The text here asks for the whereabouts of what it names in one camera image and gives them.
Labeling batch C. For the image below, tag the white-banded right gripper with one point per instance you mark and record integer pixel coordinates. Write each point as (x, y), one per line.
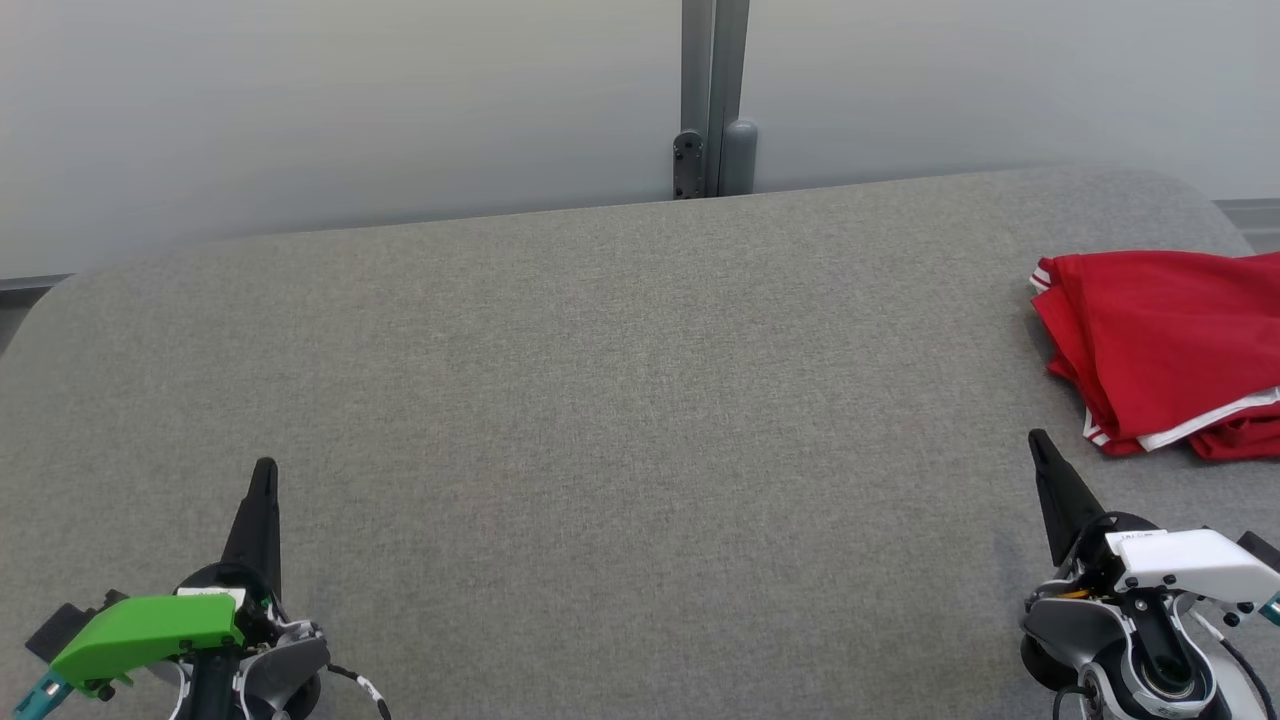
(1190, 560)

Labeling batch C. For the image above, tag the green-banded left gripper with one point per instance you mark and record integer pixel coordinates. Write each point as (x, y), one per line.
(150, 630)

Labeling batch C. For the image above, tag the red and white basketball jersey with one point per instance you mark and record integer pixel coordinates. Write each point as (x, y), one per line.
(1160, 340)

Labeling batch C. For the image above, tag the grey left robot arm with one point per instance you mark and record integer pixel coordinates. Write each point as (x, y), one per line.
(285, 665)

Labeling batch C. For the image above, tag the grey and white right robot arm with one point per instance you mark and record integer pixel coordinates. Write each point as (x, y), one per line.
(1150, 670)

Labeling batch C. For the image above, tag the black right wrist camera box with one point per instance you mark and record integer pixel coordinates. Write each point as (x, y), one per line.
(1262, 550)

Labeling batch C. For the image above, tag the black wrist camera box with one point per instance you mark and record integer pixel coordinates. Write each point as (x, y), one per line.
(65, 625)
(1262, 550)

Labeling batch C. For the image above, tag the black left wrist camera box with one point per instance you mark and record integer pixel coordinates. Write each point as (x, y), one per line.
(65, 625)

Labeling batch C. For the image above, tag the grey metal partition post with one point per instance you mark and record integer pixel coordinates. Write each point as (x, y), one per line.
(712, 90)

